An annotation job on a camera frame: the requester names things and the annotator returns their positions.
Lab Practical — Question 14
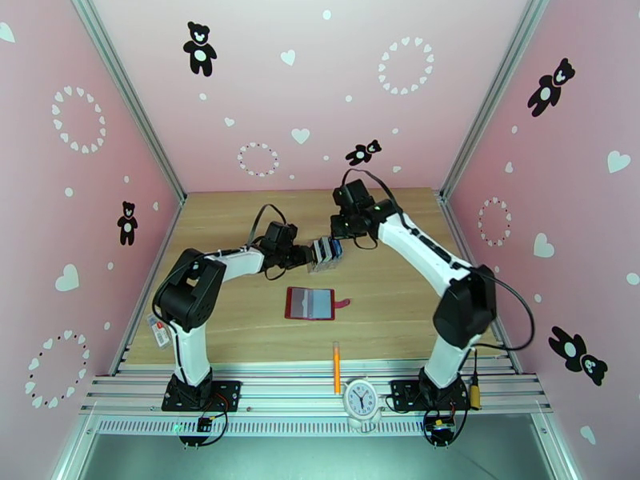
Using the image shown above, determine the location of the clear acrylic card stand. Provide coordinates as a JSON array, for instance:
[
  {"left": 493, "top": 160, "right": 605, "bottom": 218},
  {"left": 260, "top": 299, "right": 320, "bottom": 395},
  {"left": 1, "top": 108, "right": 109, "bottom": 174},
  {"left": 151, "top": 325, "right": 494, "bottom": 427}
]
[{"left": 309, "top": 237, "right": 346, "bottom": 274}]

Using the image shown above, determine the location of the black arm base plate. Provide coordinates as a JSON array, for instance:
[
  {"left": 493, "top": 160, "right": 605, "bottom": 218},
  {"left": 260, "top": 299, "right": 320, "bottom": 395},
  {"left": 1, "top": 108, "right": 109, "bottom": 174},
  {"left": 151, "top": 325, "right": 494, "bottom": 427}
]
[
  {"left": 161, "top": 379, "right": 242, "bottom": 413},
  {"left": 390, "top": 378, "right": 474, "bottom": 412}
]

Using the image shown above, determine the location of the aluminium frame post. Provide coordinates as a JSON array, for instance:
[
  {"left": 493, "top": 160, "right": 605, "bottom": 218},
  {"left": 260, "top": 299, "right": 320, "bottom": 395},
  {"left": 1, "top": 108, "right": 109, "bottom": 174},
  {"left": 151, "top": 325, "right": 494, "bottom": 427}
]
[
  {"left": 438, "top": 0, "right": 557, "bottom": 205},
  {"left": 67, "top": 0, "right": 187, "bottom": 205}
]

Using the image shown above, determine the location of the aluminium table side rail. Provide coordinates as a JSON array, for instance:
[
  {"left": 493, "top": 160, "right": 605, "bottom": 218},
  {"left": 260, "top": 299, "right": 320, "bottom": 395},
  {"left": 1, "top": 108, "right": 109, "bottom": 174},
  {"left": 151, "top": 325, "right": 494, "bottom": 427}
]
[
  {"left": 438, "top": 193, "right": 521, "bottom": 374},
  {"left": 107, "top": 199, "right": 186, "bottom": 377}
]

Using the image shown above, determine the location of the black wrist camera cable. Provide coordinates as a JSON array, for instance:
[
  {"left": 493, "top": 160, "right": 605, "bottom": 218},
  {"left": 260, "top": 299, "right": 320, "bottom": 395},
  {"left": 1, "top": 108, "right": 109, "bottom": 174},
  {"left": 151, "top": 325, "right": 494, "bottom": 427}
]
[
  {"left": 248, "top": 203, "right": 289, "bottom": 250},
  {"left": 341, "top": 167, "right": 403, "bottom": 217}
]

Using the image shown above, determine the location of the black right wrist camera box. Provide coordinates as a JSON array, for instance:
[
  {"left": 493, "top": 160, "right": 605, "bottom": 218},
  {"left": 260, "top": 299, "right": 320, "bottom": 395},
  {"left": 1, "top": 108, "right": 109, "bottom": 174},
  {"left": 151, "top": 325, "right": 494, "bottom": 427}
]
[{"left": 334, "top": 179, "right": 374, "bottom": 207}]

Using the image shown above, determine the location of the white labelled plastic packet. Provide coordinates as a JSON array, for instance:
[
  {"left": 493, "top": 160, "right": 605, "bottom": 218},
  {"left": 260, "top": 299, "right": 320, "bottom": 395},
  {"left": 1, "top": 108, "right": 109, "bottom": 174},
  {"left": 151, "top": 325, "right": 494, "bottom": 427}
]
[{"left": 146, "top": 313, "right": 174, "bottom": 350}]

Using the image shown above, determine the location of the white alarm clock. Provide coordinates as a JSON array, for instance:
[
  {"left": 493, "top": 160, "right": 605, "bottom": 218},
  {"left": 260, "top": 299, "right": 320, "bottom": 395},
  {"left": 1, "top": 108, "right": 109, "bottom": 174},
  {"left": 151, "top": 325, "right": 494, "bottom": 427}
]
[{"left": 343, "top": 377, "right": 383, "bottom": 434}]

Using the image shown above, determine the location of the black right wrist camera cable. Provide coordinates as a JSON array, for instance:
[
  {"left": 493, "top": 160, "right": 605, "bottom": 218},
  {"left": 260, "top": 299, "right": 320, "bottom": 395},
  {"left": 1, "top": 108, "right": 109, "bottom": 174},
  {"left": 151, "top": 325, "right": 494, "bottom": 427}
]
[{"left": 341, "top": 167, "right": 403, "bottom": 217}]

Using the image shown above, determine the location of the yellow handled screwdriver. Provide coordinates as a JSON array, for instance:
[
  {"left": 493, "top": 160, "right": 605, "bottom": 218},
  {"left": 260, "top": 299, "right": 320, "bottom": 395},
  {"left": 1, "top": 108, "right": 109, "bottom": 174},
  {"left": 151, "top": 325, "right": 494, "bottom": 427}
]
[{"left": 470, "top": 349, "right": 483, "bottom": 410}]

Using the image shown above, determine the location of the aluminium front rail platform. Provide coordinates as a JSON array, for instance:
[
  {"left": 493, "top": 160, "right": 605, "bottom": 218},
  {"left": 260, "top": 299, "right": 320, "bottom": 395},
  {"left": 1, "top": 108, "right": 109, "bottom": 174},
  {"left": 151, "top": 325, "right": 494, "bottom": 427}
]
[{"left": 79, "top": 361, "right": 554, "bottom": 437}]

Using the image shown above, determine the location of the red leather card holder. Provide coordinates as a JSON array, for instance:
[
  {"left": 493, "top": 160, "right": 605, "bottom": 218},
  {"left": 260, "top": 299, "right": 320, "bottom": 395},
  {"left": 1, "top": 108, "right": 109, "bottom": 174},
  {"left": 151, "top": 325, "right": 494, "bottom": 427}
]
[{"left": 285, "top": 286, "right": 351, "bottom": 322}]

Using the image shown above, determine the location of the black left wrist camera cable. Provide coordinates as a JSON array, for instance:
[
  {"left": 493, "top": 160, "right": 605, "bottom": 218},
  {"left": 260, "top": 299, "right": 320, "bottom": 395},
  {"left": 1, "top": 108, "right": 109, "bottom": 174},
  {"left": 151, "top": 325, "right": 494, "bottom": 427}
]
[{"left": 248, "top": 203, "right": 289, "bottom": 250}]

